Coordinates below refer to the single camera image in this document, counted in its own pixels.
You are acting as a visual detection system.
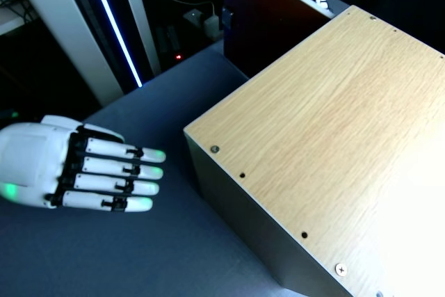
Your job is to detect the wide white frame post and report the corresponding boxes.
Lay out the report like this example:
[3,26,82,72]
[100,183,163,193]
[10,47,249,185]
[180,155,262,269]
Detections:
[5,0,125,107]

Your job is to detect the light wood cabinet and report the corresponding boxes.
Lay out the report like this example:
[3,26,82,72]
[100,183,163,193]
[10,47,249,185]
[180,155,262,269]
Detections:
[183,4,445,297]

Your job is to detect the grey plug block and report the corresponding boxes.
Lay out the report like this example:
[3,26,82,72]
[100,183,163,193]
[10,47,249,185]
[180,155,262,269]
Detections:
[183,8,207,29]

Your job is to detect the narrow white frame post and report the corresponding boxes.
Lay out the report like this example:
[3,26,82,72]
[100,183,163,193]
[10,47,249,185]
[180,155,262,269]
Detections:
[116,0,163,76]

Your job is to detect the bright LED light strip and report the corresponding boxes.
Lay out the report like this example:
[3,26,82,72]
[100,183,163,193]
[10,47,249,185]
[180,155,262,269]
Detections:
[85,0,144,88]

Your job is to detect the white power adapter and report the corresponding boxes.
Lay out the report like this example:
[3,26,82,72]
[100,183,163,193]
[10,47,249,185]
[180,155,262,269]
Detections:
[203,14,220,38]

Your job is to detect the grey table cloth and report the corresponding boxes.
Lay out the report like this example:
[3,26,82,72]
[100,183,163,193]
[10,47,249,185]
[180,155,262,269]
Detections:
[0,0,351,297]

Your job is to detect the white shelf board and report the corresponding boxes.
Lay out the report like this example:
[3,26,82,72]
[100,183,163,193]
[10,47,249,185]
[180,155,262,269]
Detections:
[0,7,29,35]

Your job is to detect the cabinet door with white edge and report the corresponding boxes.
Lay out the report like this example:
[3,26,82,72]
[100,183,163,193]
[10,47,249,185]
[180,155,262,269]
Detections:
[222,0,337,81]

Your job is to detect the black power strip, red light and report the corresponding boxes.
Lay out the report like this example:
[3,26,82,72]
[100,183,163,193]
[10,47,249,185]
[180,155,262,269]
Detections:
[154,24,186,64]

